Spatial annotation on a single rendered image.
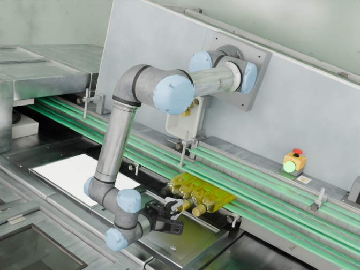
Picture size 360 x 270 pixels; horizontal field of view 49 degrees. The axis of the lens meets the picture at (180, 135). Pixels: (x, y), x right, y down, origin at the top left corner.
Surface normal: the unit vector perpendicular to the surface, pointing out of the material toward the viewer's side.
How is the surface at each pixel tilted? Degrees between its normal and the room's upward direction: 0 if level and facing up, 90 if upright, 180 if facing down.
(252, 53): 3
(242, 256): 90
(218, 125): 0
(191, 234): 90
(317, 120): 0
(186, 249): 90
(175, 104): 81
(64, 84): 90
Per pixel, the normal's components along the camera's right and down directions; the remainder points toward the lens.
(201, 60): -0.71, 0.17
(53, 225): 0.18, -0.92
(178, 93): 0.69, 0.37
